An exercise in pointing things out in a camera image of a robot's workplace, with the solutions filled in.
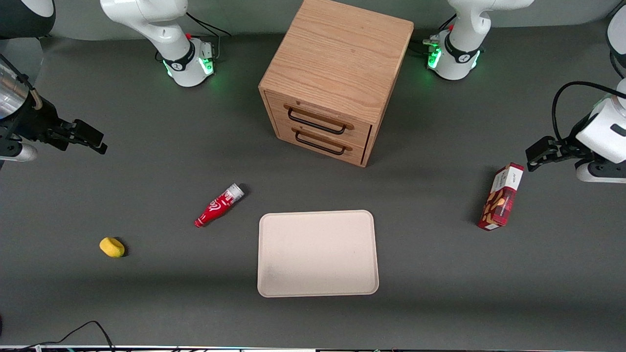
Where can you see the red snack box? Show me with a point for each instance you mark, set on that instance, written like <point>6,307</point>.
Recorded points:
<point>501,200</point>

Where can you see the wooden drawer cabinet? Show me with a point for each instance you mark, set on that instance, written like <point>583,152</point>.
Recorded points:
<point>337,54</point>

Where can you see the beige rectangular tray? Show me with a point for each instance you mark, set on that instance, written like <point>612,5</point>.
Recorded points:
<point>318,254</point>

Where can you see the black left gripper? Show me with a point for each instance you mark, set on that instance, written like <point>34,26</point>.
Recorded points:
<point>566,148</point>

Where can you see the yellow sponge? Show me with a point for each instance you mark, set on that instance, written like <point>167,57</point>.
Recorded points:
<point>111,247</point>

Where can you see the wooden drawer front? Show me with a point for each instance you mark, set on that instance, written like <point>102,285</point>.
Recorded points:
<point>362,132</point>
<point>283,129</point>

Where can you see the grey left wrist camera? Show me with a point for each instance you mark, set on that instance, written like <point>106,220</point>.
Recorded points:
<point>601,172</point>

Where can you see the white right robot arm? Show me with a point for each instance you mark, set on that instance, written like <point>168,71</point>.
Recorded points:
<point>146,19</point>

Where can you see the red coke bottle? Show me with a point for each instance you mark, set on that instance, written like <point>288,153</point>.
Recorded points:
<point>217,206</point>

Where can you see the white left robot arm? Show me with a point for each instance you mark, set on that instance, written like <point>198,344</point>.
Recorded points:
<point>464,29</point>

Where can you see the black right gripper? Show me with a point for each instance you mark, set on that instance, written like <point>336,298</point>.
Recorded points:
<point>35,122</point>

